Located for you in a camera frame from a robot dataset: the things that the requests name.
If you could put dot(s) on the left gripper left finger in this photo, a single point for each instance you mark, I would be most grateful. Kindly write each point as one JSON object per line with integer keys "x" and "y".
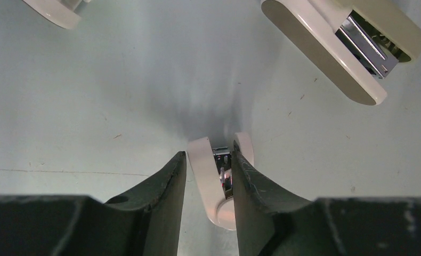
{"x": 144, "y": 220}

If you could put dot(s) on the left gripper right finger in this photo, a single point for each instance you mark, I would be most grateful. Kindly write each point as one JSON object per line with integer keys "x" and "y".
{"x": 271, "y": 220}

